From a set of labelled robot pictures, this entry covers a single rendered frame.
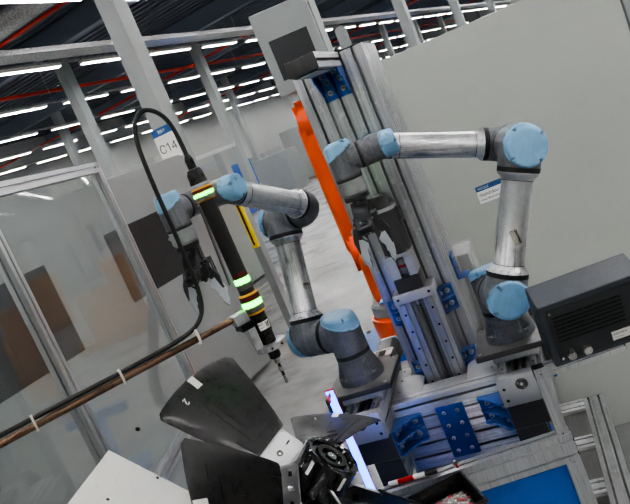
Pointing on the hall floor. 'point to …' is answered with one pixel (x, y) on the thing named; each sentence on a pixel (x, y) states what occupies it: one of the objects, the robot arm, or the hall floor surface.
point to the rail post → (581, 482)
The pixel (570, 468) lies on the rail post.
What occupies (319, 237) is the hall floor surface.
